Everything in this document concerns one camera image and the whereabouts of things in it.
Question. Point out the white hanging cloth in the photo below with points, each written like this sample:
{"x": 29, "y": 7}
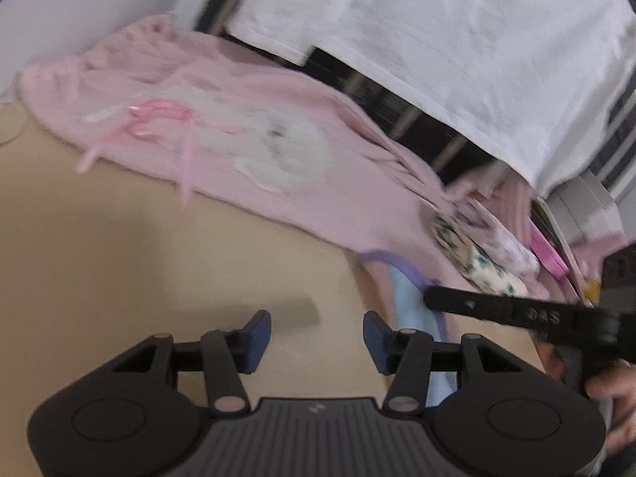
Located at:
{"x": 472, "y": 59}

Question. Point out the magenta box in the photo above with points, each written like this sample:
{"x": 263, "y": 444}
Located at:
{"x": 546, "y": 253}

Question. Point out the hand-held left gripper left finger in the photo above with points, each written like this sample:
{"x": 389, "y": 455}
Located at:
{"x": 258, "y": 335}

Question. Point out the floral folded cloth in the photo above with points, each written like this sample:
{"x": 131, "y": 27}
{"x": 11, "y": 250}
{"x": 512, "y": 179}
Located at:
{"x": 472, "y": 258}

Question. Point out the yellow and blue toy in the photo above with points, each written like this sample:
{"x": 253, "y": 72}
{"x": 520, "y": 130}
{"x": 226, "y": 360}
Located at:
{"x": 592, "y": 289}

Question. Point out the pink bag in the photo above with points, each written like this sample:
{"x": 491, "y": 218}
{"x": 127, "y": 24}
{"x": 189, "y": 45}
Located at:
{"x": 596, "y": 258}

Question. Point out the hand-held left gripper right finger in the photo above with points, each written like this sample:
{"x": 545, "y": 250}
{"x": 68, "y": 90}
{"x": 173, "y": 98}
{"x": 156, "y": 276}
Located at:
{"x": 375, "y": 339}

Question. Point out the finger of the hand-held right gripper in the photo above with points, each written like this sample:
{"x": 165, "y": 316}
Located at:
{"x": 467, "y": 303}

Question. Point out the pink patterned folded cloth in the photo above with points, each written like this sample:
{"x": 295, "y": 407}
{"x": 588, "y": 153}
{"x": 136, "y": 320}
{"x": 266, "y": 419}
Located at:
{"x": 507, "y": 248}

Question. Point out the pink fluffy sweater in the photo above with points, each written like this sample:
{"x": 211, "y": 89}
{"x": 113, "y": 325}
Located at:
{"x": 248, "y": 84}

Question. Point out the pink and blue garment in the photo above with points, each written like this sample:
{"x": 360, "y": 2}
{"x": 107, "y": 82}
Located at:
{"x": 412, "y": 303}

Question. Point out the person's right hand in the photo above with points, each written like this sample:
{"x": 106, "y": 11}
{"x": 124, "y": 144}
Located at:
{"x": 618, "y": 407}

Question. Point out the grey open box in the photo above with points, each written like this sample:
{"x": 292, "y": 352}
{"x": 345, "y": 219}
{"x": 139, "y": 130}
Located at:
{"x": 586, "y": 208}

